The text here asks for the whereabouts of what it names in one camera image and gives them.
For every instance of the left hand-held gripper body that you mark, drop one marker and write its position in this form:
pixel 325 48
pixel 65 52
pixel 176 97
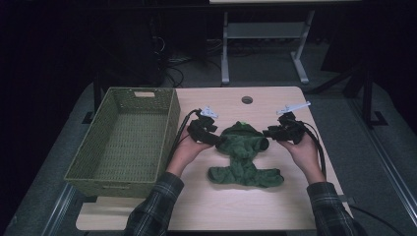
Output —
pixel 200 126

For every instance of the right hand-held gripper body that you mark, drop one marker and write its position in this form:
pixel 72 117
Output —
pixel 291 129

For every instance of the green fleece garment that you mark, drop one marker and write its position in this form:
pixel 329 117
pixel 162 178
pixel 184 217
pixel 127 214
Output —
pixel 244 157

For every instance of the green woven basket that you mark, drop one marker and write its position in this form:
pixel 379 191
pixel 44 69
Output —
pixel 124 147

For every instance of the person's left hand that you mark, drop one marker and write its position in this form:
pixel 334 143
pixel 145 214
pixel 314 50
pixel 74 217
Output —
pixel 187 154

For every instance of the person's right hand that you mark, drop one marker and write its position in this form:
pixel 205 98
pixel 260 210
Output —
pixel 306 157

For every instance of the black metal stand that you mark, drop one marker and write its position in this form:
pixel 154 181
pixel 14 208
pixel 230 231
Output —
pixel 368 98
pixel 95 98

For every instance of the grey tape strip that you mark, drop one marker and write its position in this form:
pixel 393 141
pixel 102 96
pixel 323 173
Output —
pixel 345 198

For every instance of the dark computer tower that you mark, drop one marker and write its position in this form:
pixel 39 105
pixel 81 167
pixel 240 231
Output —
pixel 131 49

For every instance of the grey metal table frame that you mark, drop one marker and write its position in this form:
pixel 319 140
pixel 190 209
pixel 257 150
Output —
pixel 262 31

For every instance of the metal floor rail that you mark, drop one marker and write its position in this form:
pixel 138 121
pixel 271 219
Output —
pixel 387 164
pixel 57 213

